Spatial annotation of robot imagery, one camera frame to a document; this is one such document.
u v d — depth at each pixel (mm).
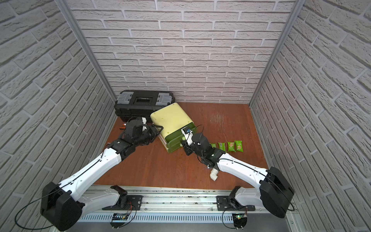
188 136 654
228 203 738
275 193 407
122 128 1063
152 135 682
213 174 812
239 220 701
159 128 784
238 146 947
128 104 972
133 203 739
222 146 945
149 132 682
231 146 944
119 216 725
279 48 835
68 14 721
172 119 809
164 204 751
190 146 693
